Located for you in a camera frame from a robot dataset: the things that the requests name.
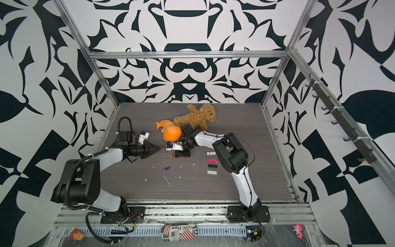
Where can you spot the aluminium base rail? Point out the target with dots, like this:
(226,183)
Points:
(153,212)

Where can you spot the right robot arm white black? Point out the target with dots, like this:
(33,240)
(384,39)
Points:
(234,159)

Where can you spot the colourful small toy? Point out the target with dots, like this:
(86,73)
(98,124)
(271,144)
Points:
(76,235)

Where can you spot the wall hook rack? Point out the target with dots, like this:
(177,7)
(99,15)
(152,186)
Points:
(343,119)

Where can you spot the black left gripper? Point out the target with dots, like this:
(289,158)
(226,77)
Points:
(148,150)

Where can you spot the printed label sticker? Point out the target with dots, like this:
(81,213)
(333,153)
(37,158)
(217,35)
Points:
(178,232)

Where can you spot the white paper tag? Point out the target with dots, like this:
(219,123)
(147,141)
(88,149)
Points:
(210,172)

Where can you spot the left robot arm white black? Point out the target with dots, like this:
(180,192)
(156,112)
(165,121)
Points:
(80,184)

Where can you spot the aluminium frame post left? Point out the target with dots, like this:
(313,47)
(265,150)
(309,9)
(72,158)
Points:
(70,23)

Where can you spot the pink toy figure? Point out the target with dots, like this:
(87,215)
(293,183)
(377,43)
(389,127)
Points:
(297,229)

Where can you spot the brown teddy bear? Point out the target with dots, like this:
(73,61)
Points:
(197,118)

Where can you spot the orange plush fish toy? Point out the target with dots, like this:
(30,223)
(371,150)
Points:
(170,131)

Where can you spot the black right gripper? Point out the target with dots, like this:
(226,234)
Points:
(185,153)

